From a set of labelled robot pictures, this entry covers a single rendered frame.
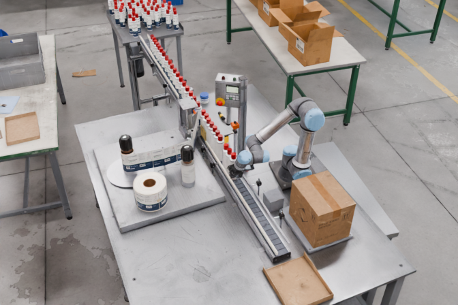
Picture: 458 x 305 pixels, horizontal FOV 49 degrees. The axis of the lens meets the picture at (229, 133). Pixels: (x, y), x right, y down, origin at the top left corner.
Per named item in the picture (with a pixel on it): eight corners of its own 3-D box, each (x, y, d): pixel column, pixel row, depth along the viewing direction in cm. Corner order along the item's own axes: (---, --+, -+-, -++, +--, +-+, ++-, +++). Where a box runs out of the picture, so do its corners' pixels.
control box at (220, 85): (218, 97, 328) (218, 72, 317) (244, 101, 325) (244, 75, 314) (215, 106, 320) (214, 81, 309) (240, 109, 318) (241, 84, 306)
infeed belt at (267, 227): (179, 107, 398) (178, 103, 396) (189, 104, 401) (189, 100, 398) (275, 261, 278) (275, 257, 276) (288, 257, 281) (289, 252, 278)
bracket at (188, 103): (176, 100, 352) (176, 99, 352) (191, 97, 356) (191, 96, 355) (183, 110, 343) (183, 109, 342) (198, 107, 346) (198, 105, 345)
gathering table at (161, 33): (116, 84, 582) (105, 9, 526) (168, 73, 602) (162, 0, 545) (133, 118, 529) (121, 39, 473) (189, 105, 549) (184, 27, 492)
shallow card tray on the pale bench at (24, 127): (5, 120, 390) (3, 117, 388) (37, 114, 397) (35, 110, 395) (7, 146, 365) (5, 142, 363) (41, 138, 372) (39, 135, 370)
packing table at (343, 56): (222, 41, 667) (222, -15, 619) (279, 34, 685) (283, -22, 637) (281, 140, 499) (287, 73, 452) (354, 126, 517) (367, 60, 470)
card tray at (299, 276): (262, 270, 274) (262, 266, 272) (304, 255, 283) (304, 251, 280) (289, 316, 253) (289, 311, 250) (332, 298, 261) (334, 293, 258)
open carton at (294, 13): (264, 30, 520) (266, -4, 497) (311, 24, 532) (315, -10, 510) (281, 50, 486) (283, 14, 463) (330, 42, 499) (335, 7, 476)
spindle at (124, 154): (122, 168, 332) (116, 134, 315) (135, 165, 335) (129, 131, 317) (125, 176, 325) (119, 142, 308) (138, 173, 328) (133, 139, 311)
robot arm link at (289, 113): (302, 86, 296) (239, 137, 307) (309, 96, 288) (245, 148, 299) (311, 96, 303) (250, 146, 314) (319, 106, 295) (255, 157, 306)
